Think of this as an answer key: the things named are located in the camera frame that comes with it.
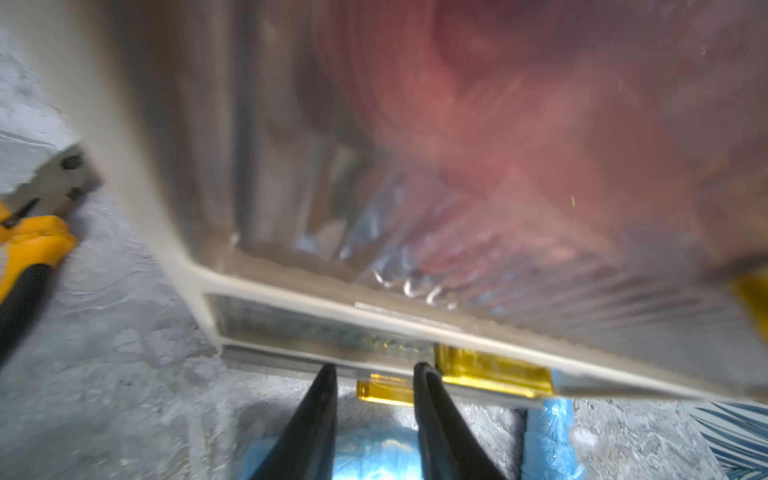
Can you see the clear lowest drawer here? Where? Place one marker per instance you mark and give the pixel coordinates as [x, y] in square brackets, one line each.
[371, 385]

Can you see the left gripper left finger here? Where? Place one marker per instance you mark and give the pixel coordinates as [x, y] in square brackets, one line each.
[306, 432]

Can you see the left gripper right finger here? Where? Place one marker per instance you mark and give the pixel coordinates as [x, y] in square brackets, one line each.
[448, 449]

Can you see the blue roll top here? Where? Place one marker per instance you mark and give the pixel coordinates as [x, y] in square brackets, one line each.
[379, 452]

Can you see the blue roll middle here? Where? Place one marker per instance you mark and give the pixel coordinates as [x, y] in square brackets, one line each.
[547, 450]

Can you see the clear bottom drawer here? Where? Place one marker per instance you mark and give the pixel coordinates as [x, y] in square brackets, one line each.
[301, 334]

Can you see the yellow black pliers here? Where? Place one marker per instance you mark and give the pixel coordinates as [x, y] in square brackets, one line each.
[36, 238]

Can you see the blue roll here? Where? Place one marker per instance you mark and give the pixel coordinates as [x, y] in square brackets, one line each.
[547, 450]
[379, 452]

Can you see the beige drawer organizer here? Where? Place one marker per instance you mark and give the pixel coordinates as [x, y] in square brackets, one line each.
[141, 85]

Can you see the clear top drawer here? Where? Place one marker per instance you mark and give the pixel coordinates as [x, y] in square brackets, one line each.
[589, 171]

